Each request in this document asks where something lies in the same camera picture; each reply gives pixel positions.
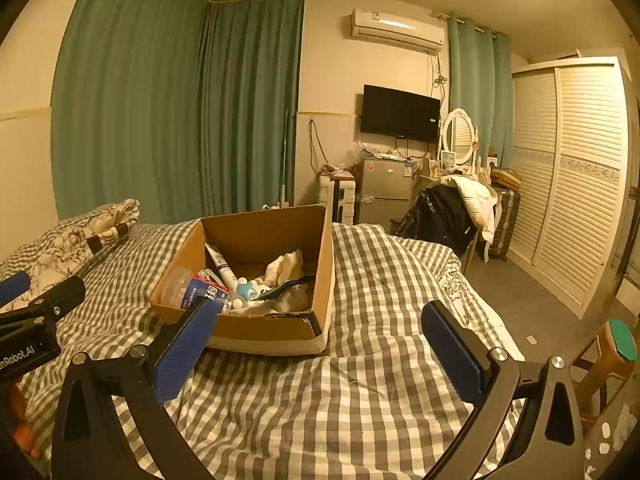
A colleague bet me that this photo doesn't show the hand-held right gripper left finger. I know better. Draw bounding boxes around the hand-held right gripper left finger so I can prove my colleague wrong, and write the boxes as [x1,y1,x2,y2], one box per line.
[50,296,219,480]

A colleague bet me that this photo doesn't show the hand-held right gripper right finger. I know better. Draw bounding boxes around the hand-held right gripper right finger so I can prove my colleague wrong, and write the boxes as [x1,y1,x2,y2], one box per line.
[421,301,586,480]

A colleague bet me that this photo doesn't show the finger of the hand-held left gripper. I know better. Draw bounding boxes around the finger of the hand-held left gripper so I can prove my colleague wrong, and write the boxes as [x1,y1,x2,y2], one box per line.
[0,271,32,308]
[0,276,87,330]

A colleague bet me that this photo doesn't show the clear bottle with blue label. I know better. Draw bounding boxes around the clear bottle with blue label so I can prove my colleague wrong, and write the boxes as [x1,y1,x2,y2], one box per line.
[162,267,232,312]

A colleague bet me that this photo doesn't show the light blue folding hanger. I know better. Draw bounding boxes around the light blue folding hanger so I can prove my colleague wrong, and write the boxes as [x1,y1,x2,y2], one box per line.
[196,268,232,292]

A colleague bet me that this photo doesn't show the white toothpaste tube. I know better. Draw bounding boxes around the white toothpaste tube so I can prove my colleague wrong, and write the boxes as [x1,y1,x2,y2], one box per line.
[205,243,239,286]

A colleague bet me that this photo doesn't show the grey sock with dark cuff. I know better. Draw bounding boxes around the grey sock with dark cuff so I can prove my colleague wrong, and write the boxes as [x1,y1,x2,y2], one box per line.
[250,275,317,315]

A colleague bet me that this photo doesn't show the white cloth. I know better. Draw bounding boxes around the white cloth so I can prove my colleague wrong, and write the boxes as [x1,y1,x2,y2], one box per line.
[265,251,305,286]

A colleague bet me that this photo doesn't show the brown cardboard box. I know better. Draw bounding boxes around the brown cardboard box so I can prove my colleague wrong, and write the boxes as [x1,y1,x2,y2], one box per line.
[150,204,337,357]

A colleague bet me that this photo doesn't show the person's left hand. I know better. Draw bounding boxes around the person's left hand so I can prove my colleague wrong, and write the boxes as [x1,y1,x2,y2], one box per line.
[8,379,42,461]

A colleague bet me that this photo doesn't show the floral pillow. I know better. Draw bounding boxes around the floral pillow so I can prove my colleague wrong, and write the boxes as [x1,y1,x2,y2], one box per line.
[0,198,142,311]

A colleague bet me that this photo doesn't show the black jacket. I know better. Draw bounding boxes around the black jacket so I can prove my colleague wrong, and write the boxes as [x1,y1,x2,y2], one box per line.
[392,185,478,259]

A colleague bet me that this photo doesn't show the dark suitcase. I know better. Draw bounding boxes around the dark suitcase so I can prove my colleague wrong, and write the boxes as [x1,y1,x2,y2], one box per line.
[485,187,522,261]

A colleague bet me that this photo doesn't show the white puffer jacket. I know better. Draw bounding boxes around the white puffer jacket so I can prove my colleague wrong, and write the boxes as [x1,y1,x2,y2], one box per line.
[452,175,504,244]

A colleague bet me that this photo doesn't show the wooden stool with green seat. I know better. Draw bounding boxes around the wooden stool with green seat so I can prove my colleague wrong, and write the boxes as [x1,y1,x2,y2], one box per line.
[570,319,639,422]

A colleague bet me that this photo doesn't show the white dressing table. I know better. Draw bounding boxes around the white dressing table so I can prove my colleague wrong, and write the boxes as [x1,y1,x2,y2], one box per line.
[412,160,493,196]

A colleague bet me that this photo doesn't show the small silver fridge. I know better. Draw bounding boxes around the small silver fridge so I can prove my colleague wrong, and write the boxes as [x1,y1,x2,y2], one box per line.
[361,156,417,226]

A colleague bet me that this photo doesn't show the white suitcase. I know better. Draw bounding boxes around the white suitcase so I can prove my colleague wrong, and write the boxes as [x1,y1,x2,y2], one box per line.
[318,175,357,225]

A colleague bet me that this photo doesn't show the white louvred wardrobe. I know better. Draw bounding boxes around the white louvred wardrobe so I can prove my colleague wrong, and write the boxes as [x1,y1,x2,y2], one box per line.
[510,57,634,319]

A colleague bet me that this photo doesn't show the oval white vanity mirror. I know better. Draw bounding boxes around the oval white vanity mirror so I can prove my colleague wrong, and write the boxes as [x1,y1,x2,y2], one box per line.
[439,108,479,167]

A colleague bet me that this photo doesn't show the clear plastic bag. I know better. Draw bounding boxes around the clear plastic bag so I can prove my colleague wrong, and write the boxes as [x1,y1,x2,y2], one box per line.
[360,142,397,159]

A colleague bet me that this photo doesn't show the wide green curtain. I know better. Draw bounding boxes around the wide green curtain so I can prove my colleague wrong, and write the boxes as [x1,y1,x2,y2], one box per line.
[50,0,306,224]

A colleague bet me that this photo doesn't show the narrow green curtain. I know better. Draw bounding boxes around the narrow green curtain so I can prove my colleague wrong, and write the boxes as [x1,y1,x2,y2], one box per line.
[446,10,516,172]

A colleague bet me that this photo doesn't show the white air conditioner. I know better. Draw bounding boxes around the white air conditioner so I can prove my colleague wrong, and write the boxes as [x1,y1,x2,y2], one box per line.
[350,7,446,54]

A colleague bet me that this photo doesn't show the hanging wall cables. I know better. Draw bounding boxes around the hanging wall cables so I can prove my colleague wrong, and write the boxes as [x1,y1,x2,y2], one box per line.
[307,119,327,172]

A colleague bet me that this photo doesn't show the black wall television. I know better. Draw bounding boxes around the black wall television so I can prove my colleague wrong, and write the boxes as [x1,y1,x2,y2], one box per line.
[361,84,442,144]

